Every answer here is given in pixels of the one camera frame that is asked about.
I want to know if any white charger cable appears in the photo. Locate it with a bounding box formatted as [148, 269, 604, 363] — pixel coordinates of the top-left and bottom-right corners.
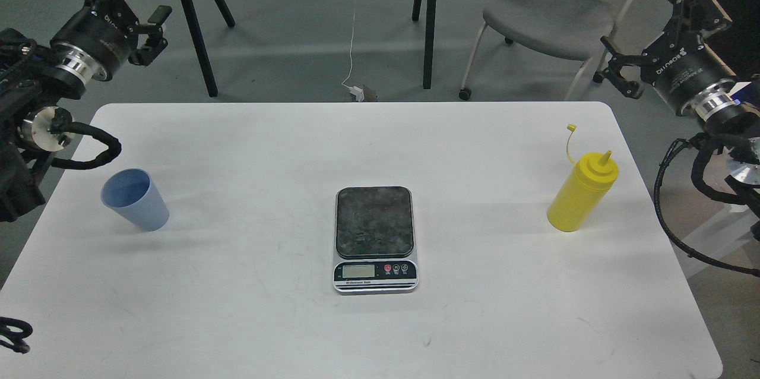
[341, 0, 365, 102]

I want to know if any blue ribbed plastic cup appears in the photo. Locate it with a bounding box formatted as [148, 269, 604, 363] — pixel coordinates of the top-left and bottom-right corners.
[100, 168, 169, 231]

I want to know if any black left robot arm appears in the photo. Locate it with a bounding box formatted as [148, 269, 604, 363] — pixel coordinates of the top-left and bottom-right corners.
[1, 0, 172, 222]

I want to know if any yellow squeeze bottle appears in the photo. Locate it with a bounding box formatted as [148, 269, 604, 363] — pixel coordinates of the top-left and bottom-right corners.
[547, 124, 619, 232]

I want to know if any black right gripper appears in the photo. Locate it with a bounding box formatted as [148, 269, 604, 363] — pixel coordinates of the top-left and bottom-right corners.
[593, 0, 737, 116]

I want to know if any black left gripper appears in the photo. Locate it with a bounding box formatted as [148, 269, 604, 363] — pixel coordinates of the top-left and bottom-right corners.
[50, 0, 173, 82]

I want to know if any digital kitchen scale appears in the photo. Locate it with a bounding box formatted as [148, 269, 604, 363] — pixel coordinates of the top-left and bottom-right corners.
[332, 186, 420, 295]

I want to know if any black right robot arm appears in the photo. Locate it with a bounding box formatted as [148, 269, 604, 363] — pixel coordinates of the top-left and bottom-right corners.
[593, 0, 758, 277]

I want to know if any grey office chair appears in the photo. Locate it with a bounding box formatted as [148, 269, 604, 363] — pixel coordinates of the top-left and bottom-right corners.
[459, 0, 631, 100]

